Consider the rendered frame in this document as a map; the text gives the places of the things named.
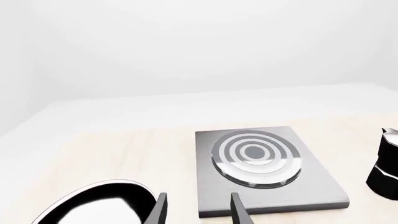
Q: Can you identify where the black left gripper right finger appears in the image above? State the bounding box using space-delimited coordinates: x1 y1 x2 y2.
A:
230 192 256 224

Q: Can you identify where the flat black stove plate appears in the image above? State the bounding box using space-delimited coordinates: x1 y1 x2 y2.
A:
195 125 349 219

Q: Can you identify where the black moka pot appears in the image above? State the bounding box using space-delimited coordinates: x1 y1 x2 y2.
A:
366 127 398 201

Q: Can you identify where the black frying pan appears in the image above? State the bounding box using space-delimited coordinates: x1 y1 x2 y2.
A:
30 179 157 224

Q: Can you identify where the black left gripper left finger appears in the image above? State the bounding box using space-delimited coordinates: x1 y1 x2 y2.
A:
145 192 169 224

